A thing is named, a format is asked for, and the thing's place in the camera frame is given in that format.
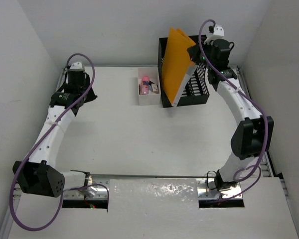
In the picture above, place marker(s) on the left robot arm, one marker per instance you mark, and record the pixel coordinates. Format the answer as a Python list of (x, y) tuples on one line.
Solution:
[(39, 175)]

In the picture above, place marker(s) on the orange notebook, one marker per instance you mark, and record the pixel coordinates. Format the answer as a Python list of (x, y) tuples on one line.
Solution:
[(177, 67)]

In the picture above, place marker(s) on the pink glue bottle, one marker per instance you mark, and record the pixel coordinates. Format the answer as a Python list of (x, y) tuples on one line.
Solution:
[(144, 90)]

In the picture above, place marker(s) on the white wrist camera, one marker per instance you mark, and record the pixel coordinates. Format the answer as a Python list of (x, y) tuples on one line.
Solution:
[(215, 32), (77, 67)]

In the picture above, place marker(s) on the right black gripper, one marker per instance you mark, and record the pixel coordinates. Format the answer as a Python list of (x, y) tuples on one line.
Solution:
[(194, 51)]

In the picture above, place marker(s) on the white front cover panel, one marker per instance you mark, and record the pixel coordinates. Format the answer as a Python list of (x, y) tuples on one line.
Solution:
[(161, 209)]

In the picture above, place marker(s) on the white storage box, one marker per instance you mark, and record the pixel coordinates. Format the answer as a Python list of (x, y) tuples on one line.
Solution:
[(151, 98)]

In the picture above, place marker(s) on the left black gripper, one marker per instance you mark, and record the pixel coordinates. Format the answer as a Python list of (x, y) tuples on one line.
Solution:
[(90, 97)]

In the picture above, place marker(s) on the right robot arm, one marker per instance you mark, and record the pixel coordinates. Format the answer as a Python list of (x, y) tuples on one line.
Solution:
[(252, 137)]

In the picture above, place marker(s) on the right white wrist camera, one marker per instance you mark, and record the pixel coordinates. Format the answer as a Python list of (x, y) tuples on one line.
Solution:
[(215, 32)]

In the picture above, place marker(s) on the brown white stamp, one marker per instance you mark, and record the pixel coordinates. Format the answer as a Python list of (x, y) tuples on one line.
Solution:
[(154, 88)]

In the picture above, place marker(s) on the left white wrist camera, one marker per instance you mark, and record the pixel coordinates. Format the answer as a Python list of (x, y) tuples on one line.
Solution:
[(77, 67)]

